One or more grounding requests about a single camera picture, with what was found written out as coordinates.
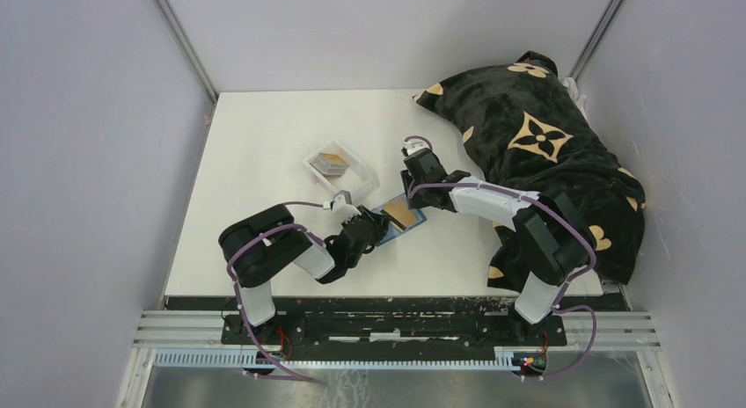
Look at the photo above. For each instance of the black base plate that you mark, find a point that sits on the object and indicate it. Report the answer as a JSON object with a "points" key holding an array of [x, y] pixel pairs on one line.
{"points": [[402, 329]]}

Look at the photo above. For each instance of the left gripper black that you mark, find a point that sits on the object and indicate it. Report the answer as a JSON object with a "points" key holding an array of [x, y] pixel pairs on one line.
{"points": [[380, 222]]}

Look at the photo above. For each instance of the blue leather card holder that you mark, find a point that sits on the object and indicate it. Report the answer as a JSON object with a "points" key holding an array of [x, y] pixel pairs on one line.
{"points": [[392, 233]]}

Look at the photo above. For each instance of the white crumpled cloth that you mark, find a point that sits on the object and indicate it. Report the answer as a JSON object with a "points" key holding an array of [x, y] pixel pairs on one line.
{"points": [[578, 98]]}

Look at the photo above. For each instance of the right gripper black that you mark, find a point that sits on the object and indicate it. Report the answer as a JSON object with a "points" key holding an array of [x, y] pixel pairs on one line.
{"points": [[417, 202]]}

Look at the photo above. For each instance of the aluminium rail frame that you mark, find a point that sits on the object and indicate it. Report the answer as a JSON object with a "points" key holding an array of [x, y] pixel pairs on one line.
{"points": [[612, 358]]}

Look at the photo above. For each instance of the stack of cards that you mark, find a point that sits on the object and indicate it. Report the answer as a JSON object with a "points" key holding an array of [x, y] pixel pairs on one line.
{"points": [[329, 164]]}

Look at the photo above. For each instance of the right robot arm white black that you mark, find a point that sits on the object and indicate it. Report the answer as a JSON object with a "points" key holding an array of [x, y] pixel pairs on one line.
{"points": [[553, 240]]}

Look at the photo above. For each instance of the black blanket with beige flowers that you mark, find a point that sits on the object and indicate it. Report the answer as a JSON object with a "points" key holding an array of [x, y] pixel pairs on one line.
{"points": [[520, 126]]}

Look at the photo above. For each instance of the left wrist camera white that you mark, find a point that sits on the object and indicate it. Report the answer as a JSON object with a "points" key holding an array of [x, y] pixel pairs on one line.
{"points": [[342, 205]]}

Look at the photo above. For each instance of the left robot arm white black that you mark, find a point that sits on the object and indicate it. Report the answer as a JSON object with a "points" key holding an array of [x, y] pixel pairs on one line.
{"points": [[262, 245]]}

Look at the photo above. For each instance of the white slotted cable duct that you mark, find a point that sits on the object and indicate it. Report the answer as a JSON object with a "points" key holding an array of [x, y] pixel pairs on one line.
{"points": [[254, 359]]}

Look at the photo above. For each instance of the gold card with black stripe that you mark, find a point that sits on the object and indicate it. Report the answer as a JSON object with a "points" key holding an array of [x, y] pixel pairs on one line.
{"points": [[402, 217]]}

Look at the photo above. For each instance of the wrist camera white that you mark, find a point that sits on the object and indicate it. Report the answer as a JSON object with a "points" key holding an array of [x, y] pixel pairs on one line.
{"points": [[411, 147], [342, 205]]}

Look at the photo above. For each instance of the clear plastic tray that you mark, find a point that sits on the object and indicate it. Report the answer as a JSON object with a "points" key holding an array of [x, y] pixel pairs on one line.
{"points": [[358, 179]]}

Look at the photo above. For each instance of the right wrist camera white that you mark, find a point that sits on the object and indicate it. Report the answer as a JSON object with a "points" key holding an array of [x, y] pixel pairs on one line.
{"points": [[411, 147]]}

